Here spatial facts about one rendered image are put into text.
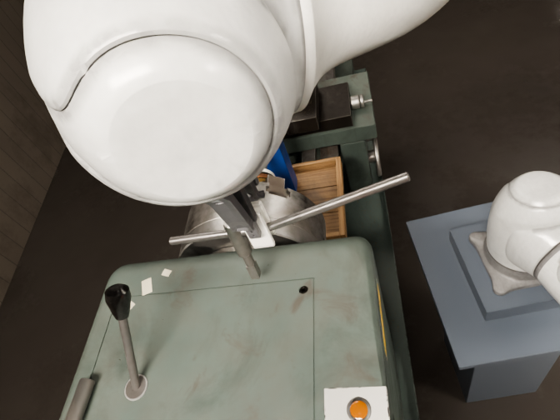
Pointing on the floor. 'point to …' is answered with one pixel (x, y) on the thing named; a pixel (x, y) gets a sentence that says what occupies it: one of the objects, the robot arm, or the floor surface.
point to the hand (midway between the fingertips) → (257, 225)
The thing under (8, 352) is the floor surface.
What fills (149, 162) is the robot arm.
